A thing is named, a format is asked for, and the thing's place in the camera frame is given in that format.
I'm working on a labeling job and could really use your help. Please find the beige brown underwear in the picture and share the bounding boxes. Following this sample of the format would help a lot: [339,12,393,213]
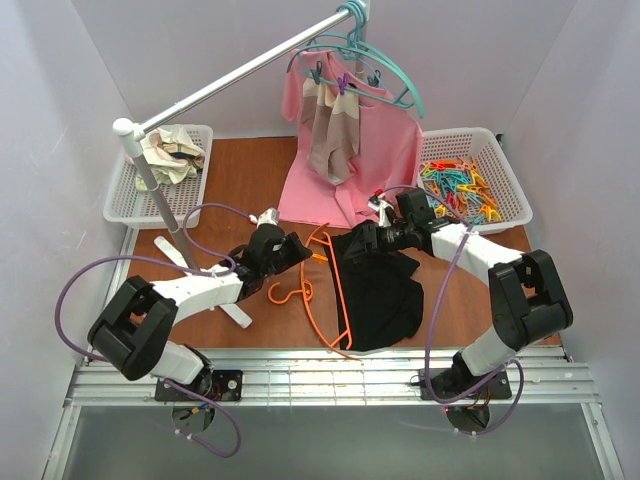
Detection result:
[300,79,360,185]

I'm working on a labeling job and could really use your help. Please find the pink t-shirt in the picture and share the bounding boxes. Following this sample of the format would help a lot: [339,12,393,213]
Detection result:
[278,50,423,228]

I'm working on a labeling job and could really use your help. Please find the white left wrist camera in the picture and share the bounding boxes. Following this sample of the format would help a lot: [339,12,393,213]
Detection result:
[249,207,280,227]

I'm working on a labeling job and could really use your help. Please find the pile of colourful clothespins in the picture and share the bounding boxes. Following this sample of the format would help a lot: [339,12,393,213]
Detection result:
[419,155,502,226]

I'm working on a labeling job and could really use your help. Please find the white clothes basket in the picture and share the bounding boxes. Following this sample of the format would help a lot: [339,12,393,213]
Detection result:
[103,124,213,229]

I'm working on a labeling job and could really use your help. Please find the white clothespin basket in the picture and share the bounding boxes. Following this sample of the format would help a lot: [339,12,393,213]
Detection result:
[417,127,533,235]

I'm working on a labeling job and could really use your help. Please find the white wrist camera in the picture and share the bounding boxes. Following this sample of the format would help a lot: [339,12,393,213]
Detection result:
[367,189,397,227]
[249,207,280,227]

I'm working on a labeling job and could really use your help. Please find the aluminium rail frame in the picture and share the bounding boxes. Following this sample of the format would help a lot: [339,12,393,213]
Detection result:
[41,227,626,480]

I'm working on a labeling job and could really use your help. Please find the white metal clothes rack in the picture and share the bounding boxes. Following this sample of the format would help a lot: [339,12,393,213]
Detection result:
[112,1,370,323]

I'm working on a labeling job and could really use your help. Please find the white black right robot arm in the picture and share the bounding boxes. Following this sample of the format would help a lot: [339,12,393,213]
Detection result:
[345,187,574,404]

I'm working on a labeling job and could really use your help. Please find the orange clothespin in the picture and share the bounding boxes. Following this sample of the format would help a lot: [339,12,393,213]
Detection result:
[312,253,327,264]

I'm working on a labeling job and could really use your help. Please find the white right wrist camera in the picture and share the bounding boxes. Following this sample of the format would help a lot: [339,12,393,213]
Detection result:
[367,189,397,227]

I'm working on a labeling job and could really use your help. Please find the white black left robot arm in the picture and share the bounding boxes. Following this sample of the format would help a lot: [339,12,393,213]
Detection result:
[88,224,312,396]

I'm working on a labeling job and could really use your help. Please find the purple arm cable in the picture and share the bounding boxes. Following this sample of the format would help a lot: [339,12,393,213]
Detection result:
[54,202,261,459]
[372,185,525,437]

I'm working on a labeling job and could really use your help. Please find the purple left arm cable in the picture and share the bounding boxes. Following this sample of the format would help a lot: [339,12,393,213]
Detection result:
[54,202,261,459]

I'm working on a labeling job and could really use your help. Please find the black underwear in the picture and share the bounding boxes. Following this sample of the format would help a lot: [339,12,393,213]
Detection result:
[325,233,424,352]

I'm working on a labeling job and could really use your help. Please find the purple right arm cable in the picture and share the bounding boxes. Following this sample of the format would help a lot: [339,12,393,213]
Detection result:
[372,185,525,437]

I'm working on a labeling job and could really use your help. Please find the pile of light clothes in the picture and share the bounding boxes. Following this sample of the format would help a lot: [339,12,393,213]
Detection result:
[140,125,206,185]

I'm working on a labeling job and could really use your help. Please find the teal plastic hanger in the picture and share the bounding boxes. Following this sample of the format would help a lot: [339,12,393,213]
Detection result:
[336,1,425,119]

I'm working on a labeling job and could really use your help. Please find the teal clip hanger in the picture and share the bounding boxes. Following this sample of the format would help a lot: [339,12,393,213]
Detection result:
[286,45,406,108]

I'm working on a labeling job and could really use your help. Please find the purple clothespin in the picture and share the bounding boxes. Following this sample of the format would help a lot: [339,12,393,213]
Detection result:
[336,73,349,96]

